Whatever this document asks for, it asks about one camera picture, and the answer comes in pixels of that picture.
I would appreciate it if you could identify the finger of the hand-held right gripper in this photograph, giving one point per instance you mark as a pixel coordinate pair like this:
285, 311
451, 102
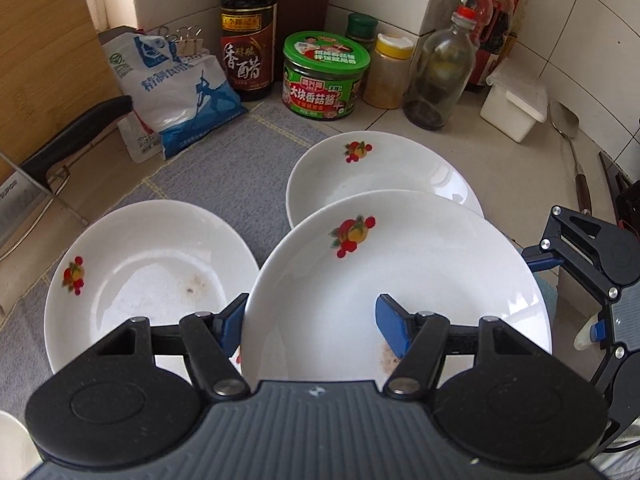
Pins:
612, 367
545, 258

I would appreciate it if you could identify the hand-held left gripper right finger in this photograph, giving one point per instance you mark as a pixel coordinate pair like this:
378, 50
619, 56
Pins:
392, 325

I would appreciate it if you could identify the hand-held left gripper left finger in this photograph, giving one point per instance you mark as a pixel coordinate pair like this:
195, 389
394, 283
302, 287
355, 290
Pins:
231, 327

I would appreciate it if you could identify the white plate fruit print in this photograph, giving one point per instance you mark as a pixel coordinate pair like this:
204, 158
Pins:
145, 270
395, 170
425, 270

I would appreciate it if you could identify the teal cloth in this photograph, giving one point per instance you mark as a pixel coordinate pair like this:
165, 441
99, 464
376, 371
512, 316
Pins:
545, 290

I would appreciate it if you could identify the grey checked mat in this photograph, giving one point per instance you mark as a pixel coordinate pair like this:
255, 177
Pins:
210, 175

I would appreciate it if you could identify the white plastic seasoning box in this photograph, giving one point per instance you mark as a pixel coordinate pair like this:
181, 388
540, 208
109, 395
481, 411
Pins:
512, 107

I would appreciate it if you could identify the small white packet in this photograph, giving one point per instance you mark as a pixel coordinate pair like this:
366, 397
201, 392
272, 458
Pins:
142, 140

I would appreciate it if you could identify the clear glass bottle red cap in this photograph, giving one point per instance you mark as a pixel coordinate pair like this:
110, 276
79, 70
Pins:
440, 70

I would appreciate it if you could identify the dark sauce bottle yellow cap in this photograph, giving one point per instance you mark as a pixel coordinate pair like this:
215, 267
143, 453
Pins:
487, 30
506, 5

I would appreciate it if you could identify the white and blue salt bag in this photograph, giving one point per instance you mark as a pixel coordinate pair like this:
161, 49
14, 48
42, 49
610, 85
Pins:
180, 95

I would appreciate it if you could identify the yellow lid spice jar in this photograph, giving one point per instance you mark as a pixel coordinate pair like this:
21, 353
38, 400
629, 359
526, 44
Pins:
387, 75

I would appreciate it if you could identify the white bowl pink flowers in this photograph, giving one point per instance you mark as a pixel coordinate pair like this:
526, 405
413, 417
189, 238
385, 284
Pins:
15, 445

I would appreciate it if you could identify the green lid sauce jar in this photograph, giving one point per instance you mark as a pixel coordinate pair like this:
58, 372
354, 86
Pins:
322, 80

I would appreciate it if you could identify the metal binder clips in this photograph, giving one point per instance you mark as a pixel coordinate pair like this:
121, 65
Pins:
185, 40

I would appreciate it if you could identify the dark vinegar bottle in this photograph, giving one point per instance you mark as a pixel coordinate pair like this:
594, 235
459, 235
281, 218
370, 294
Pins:
248, 35

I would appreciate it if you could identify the green cap spice jar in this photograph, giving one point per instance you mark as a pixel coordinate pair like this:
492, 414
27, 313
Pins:
362, 27

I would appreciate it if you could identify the wooden cutting board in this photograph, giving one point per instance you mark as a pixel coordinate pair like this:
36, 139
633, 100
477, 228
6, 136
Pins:
45, 35

